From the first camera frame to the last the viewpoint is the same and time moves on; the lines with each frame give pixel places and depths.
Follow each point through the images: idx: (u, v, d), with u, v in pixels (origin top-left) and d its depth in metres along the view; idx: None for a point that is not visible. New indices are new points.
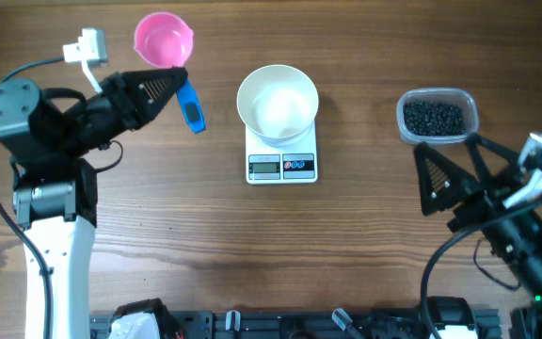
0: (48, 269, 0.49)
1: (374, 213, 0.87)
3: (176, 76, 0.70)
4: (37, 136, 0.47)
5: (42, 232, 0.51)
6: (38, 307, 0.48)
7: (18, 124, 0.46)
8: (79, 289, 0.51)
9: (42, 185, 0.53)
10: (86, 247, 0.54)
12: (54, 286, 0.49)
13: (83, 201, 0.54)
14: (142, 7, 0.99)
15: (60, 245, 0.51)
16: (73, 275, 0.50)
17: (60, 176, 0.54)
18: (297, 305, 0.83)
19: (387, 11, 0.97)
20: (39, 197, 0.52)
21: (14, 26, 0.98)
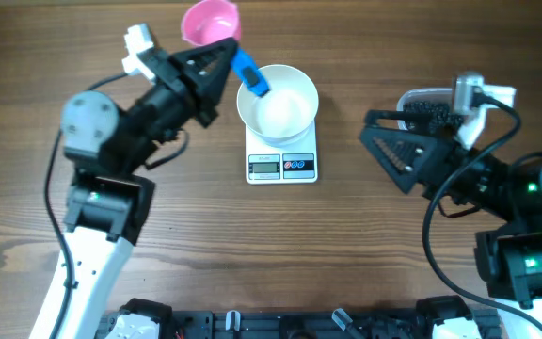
0: (73, 283, 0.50)
1: (374, 213, 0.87)
3: (226, 43, 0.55)
4: (103, 161, 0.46)
5: (82, 241, 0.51)
6: (53, 314, 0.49)
7: (87, 151, 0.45)
8: (94, 311, 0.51)
9: (101, 192, 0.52)
10: (118, 267, 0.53)
12: (71, 301, 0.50)
13: (135, 223, 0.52)
14: (142, 6, 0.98)
15: (94, 263, 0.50)
16: (94, 298, 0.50)
17: (119, 191, 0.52)
18: (297, 305, 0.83)
19: (387, 11, 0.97)
20: (92, 203, 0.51)
21: (13, 26, 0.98)
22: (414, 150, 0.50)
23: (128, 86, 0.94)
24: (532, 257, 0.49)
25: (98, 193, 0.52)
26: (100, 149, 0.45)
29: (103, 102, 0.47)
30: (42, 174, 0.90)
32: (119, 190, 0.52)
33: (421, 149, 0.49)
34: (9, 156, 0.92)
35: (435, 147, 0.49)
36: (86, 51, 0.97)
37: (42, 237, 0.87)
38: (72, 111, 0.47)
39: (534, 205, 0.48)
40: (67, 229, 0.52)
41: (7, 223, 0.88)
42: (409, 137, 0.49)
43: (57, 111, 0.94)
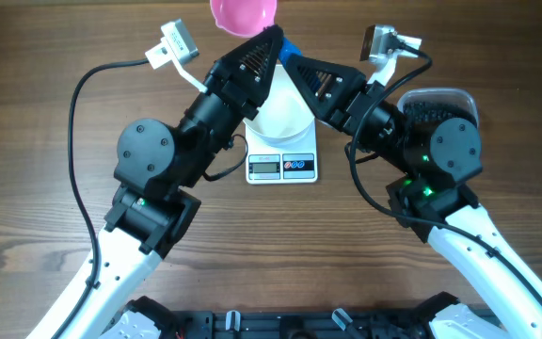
0: (95, 283, 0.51)
1: (374, 213, 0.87)
3: (272, 36, 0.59)
4: (154, 190, 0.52)
5: (112, 243, 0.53)
6: (69, 307, 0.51)
7: (136, 180, 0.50)
8: (105, 317, 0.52)
9: (148, 200, 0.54)
10: (140, 279, 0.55)
12: (88, 300, 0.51)
13: (169, 238, 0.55)
14: (142, 6, 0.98)
15: (119, 268, 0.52)
16: (109, 303, 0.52)
17: (163, 208, 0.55)
18: (297, 305, 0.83)
19: (387, 10, 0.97)
20: (136, 210, 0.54)
21: (14, 26, 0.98)
22: (335, 81, 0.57)
23: (128, 86, 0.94)
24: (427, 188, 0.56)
25: (145, 200, 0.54)
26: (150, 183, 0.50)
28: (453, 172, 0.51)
29: (159, 134, 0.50)
30: (42, 174, 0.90)
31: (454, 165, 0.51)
32: (168, 206, 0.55)
33: (341, 77, 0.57)
34: (9, 156, 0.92)
35: (351, 76, 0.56)
36: (86, 51, 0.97)
37: (42, 238, 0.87)
38: (133, 136, 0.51)
39: (429, 168, 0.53)
40: (105, 227, 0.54)
41: (7, 223, 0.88)
42: (327, 68, 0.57)
43: (57, 111, 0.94)
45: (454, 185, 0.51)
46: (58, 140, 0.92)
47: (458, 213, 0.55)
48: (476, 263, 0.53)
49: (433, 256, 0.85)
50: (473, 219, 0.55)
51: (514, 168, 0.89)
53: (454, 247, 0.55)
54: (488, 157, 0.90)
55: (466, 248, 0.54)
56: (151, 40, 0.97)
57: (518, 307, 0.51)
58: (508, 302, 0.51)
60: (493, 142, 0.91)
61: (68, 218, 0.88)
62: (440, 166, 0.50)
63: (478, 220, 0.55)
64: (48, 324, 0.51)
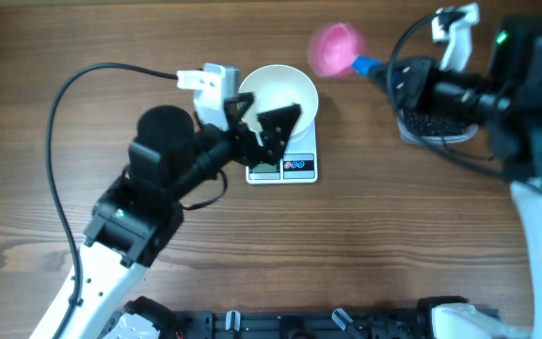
0: (78, 301, 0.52)
1: (374, 213, 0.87)
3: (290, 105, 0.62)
4: (161, 174, 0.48)
5: (93, 258, 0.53)
6: (57, 322, 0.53)
7: (152, 153, 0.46)
8: (94, 329, 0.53)
9: (127, 210, 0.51)
10: (128, 289, 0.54)
12: (74, 316, 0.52)
13: (152, 248, 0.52)
14: (142, 6, 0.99)
15: (100, 284, 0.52)
16: (95, 319, 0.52)
17: (146, 216, 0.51)
18: (297, 306, 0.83)
19: (387, 10, 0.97)
20: (116, 222, 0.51)
21: (14, 27, 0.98)
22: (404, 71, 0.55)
23: (128, 86, 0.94)
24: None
25: (124, 211, 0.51)
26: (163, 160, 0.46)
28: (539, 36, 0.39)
29: (181, 116, 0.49)
30: (43, 174, 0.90)
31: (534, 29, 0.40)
32: (150, 212, 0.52)
33: (408, 66, 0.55)
34: (8, 157, 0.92)
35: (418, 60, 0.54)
36: (86, 51, 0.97)
37: (42, 238, 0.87)
38: (151, 115, 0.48)
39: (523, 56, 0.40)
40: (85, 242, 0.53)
41: (7, 223, 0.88)
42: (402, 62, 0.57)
43: (57, 111, 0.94)
45: (537, 54, 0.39)
46: (58, 140, 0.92)
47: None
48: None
49: (433, 256, 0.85)
50: None
51: None
53: None
54: None
55: None
56: (152, 40, 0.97)
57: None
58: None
60: None
61: (68, 218, 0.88)
62: (519, 38, 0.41)
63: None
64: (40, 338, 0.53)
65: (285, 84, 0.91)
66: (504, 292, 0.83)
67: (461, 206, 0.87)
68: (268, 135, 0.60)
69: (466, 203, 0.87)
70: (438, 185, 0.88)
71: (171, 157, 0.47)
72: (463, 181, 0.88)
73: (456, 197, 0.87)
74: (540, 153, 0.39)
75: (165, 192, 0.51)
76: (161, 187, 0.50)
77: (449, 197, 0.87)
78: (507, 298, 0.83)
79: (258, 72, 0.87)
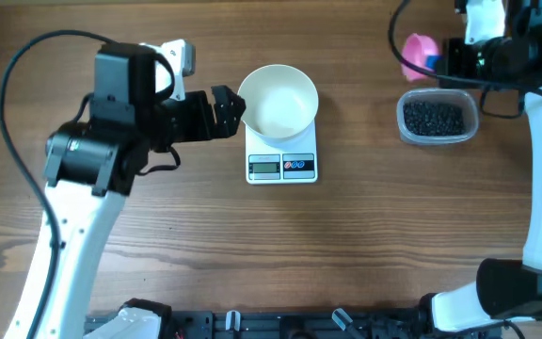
0: (60, 244, 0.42)
1: (374, 213, 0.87)
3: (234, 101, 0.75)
4: (131, 85, 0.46)
5: (63, 197, 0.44)
6: (40, 282, 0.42)
7: (118, 62, 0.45)
8: (87, 275, 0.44)
9: (82, 139, 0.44)
10: (108, 219, 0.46)
12: (60, 265, 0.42)
13: (123, 172, 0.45)
14: (142, 6, 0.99)
15: (79, 218, 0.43)
16: (84, 261, 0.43)
17: (105, 139, 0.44)
18: (297, 306, 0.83)
19: (387, 10, 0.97)
20: (74, 153, 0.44)
21: (14, 27, 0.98)
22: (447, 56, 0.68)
23: None
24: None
25: (79, 143, 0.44)
26: (132, 62, 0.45)
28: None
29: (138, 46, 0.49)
30: (43, 174, 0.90)
31: None
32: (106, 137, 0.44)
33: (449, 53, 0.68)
34: (8, 157, 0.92)
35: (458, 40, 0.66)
36: (86, 51, 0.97)
37: None
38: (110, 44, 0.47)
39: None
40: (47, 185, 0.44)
41: (7, 223, 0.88)
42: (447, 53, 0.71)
43: (57, 111, 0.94)
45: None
46: None
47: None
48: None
49: (433, 256, 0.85)
50: None
51: (515, 168, 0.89)
53: None
54: (488, 157, 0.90)
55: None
56: (151, 40, 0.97)
57: None
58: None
60: (494, 142, 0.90)
61: None
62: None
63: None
64: (23, 310, 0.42)
65: (284, 82, 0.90)
66: None
67: (461, 206, 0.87)
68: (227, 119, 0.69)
69: (465, 203, 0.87)
70: (438, 185, 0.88)
71: (141, 65, 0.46)
72: (463, 181, 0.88)
73: (456, 197, 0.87)
74: None
75: (133, 114, 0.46)
76: (129, 104, 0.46)
77: (449, 197, 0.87)
78: None
79: (256, 72, 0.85)
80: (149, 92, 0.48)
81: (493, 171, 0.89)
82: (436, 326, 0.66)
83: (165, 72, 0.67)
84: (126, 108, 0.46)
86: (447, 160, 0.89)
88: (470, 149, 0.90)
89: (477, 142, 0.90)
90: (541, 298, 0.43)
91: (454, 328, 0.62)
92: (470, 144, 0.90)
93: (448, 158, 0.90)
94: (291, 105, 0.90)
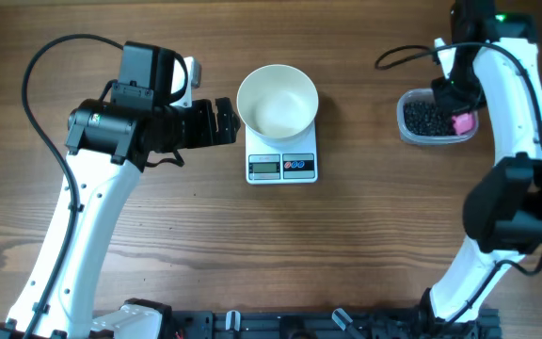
0: (78, 206, 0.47)
1: (374, 212, 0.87)
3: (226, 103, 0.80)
4: (152, 73, 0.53)
5: (84, 165, 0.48)
6: (59, 242, 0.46)
7: (144, 53, 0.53)
8: (102, 237, 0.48)
9: (103, 114, 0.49)
10: (125, 191, 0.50)
12: (78, 226, 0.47)
13: (139, 147, 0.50)
14: (142, 6, 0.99)
15: (97, 184, 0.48)
16: (99, 222, 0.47)
17: (123, 114, 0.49)
18: (297, 306, 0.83)
19: (387, 10, 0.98)
20: (95, 126, 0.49)
21: (14, 26, 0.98)
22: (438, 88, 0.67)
23: None
24: (498, 15, 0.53)
25: (101, 116, 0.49)
26: (156, 55, 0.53)
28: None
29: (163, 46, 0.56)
30: (43, 174, 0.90)
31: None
32: (125, 114, 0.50)
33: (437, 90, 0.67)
34: (8, 156, 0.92)
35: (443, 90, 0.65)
36: (86, 51, 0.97)
37: (42, 237, 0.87)
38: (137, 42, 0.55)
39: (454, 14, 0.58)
40: (69, 153, 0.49)
41: (7, 223, 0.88)
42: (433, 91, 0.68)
43: (57, 111, 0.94)
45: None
46: (58, 139, 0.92)
47: (506, 40, 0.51)
48: (505, 72, 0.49)
49: (433, 256, 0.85)
50: (519, 46, 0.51)
51: None
53: (490, 60, 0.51)
54: (488, 157, 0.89)
55: (502, 59, 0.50)
56: (151, 40, 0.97)
57: (518, 118, 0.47)
58: (513, 106, 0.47)
60: (493, 142, 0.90)
61: None
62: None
63: (533, 63, 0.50)
64: (41, 266, 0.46)
65: (283, 83, 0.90)
66: (504, 292, 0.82)
67: (461, 206, 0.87)
68: (228, 128, 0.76)
69: None
70: (438, 185, 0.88)
71: (163, 58, 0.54)
72: (463, 181, 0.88)
73: (455, 197, 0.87)
74: (487, 25, 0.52)
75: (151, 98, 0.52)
76: (149, 88, 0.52)
77: (448, 197, 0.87)
78: (507, 298, 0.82)
79: (257, 72, 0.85)
80: (167, 88, 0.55)
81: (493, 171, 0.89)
82: (436, 314, 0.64)
83: (181, 75, 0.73)
84: (146, 91, 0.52)
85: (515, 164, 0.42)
86: (447, 160, 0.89)
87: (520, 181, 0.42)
88: (469, 149, 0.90)
89: (477, 142, 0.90)
90: (509, 183, 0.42)
91: (454, 307, 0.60)
92: (470, 144, 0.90)
93: (447, 158, 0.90)
94: (291, 105, 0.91)
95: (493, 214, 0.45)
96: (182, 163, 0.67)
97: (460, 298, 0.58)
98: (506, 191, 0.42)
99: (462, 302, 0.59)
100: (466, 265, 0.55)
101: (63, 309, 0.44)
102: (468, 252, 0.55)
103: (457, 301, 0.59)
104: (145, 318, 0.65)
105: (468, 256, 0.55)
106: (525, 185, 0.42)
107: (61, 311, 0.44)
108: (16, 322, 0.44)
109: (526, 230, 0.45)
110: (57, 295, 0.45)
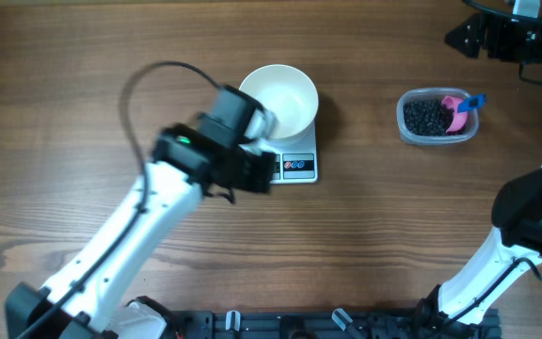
0: (143, 210, 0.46)
1: (374, 212, 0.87)
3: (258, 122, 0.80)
4: (240, 121, 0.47)
5: (160, 174, 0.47)
6: (114, 234, 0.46)
7: (243, 97, 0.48)
8: (151, 243, 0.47)
9: (189, 139, 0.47)
10: (184, 209, 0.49)
12: (135, 227, 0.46)
13: (210, 178, 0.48)
14: (142, 6, 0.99)
15: (166, 197, 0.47)
16: (155, 231, 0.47)
17: (207, 146, 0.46)
18: (297, 306, 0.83)
19: (387, 10, 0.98)
20: (176, 149, 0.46)
21: (14, 27, 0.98)
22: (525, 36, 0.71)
23: (128, 86, 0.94)
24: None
25: (186, 139, 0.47)
26: (247, 102, 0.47)
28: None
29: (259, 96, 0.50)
30: (43, 174, 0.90)
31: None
32: (209, 145, 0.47)
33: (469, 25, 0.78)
34: (8, 157, 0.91)
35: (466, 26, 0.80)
36: (86, 51, 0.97)
37: (42, 237, 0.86)
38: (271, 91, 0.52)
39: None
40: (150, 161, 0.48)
41: (7, 223, 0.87)
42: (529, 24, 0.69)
43: (57, 111, 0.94)
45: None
46: (58, 140, 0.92)
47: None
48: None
49: (433, 256, 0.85)
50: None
51: (514, 168, 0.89)
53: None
54: (488, 157, 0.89)
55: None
56: (151, 40, 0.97)
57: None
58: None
60: (493, 142, 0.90)
61: (68, 218, 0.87)
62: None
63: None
64: (89, 250, 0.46)
65: (284, 84, 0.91)
66: (504, 292, 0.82)
67: (461, 206, 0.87)
68: None
69: (465, 203, 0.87)
70: (438, 185, 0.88)
71: (249, 105, 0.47)
72: (463, 181, 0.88)
73: (455, 197, 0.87)
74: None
75: (232, 141, 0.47)
76: (231, 130, 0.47)
77: (449, 197, 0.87)
78: (507, 298, 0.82)
79: (259, 71, 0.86)
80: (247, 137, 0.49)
81: (492, 170, 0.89)
82: (439, 309, 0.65)
83: None
84: (228, 133, 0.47)
85: None
86: (446, 160, 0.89)
87: None
88: (469, 149, 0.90)
89: (476, 142, 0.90)
90: None
91: (460, 304, 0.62)
92: (470, 144, 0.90)
93: (447, 158, 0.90)
94: (291, 105, 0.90)
95: (521, 211, 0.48)
96: (234, 201, 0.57)
97: (470, 295, 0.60)
98: (541, 194, 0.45)
99: (470, 300, 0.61)
100: (486, 256, 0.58)
101: (97, 298, 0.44)
102: (488, 246, 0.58)
103: (465, 298, 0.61)
104: (146, 324, 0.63)
105: (489, 249, 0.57)
106: None
107: (95, 298, 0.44)
108: (52, 290, 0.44)
109: None
110: (95, 282, 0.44)
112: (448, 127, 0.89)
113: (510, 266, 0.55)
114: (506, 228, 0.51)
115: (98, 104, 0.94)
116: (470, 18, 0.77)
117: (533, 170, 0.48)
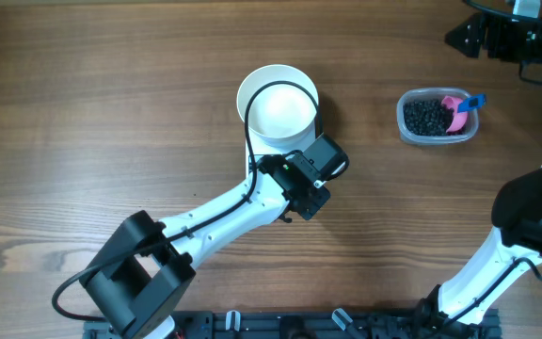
0: (248, 200, 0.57)
1: (374, 213, 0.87)
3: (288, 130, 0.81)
4: (326, 165, 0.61)
5: (266, 181, 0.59)
6: (222, 205, 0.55)
7: (334, 150, 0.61)
8: (241, 230, 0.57)
9: (290, 169, 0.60)
10: (266, 217, 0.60)
12: (240, 210, 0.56)
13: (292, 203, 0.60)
14: (142, 6, 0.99)
15: (266, 199, 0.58)
16: (252, 219, 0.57)
17: (299, 178, 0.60)
18: (298, 306, 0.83)
19: (386, 10, 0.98)
20: (278, 172, 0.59)
21: (14, 27, 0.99)
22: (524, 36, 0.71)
23: (128, 86, 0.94)
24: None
25: (288, 167, 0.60)
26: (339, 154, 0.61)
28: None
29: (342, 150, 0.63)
30: (43, 174, 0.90)
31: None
32: (299, 178, 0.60)
33: (469, 26, 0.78)
34: (8, 157, 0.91)
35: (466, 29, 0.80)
36: (86, 51, 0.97)
37: (42, 237, 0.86)
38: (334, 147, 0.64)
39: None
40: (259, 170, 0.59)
41: (7, 223, 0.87)
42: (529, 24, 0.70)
43: (57, 111, 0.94)
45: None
46: (58, 140, 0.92)
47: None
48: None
49: (433, 256, 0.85)
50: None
51: (514, 168, 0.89)
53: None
54: (488, 157, 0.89)
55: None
56: (151, 40, 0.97)
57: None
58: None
60: (493, 142, 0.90)
61: (68, 218, 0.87)
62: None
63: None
64: (201, 208, 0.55)
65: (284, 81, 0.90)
66: (504, 292, 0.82)
67: (461, 206, 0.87)
68: None
69: (465, 204, 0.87)
70: (438, 185, 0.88)
71: (338, 157, 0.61)
72: (463, 181, 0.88)
73: (455, 197, 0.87)
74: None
75: (317, 180, 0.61)
76: (318, 171, 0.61)
77: (448, 197, 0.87)
78: (507, 298, 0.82)
79: (255, 72, 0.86)
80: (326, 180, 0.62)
81: (492, 171, 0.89)
82: (439, 309, 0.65)
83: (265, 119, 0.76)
84: (315, 173, 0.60)
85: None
86: (446, 160, 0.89)
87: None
88: (469, 150, 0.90)
89: (476, 142, 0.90)
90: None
91: (460, 304, 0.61)
92: (469, 144, 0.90)
93: (447, 158, 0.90)
94: (291, 105, 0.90)
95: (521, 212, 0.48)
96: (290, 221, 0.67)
97: (470, 295, 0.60)
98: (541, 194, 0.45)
99: (470, 300, 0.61)
100: (486, 255, 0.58)
101: (197, 248, 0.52)
102: (488, 246, 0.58)
103: (465, 298, 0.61)
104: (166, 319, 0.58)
105: (489, 248, 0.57)
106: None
107: (198, 246, 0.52)
108: (166, 226, 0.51)
109: None
110: (202, 234, 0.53)
112: (448, 127, 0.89)
113: (510, 266, 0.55)
114: (506, 228, 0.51)
115: (97, 104, 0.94)
116: (470, 19, 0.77)
117: (533, 170, 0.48)
